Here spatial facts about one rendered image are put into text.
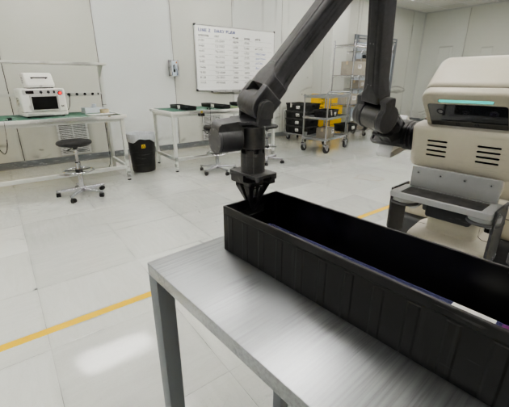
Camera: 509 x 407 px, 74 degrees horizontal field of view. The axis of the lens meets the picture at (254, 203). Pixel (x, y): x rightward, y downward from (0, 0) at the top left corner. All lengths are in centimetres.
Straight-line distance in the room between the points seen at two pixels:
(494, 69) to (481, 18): 1032
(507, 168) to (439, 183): 15
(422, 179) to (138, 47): 546
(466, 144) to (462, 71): 18
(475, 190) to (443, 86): 28
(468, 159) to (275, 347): 72
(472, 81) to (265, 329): 74
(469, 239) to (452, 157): 24
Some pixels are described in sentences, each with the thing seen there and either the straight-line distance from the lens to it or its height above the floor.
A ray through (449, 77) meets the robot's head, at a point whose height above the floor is 119.
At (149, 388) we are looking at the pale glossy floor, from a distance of 162.
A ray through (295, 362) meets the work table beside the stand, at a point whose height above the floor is 80.
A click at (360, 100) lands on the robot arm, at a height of 113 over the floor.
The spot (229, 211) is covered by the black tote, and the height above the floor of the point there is 90.
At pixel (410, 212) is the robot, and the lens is 144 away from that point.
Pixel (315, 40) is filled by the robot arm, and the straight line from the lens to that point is 80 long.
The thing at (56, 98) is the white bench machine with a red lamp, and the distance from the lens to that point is 445.
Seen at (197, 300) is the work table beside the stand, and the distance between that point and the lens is 65.
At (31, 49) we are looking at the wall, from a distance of 579.
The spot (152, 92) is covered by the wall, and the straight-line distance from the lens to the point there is 615.
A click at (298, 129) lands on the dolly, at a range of 708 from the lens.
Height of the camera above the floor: 118
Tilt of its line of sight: 20 degrees down
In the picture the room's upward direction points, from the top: straight up
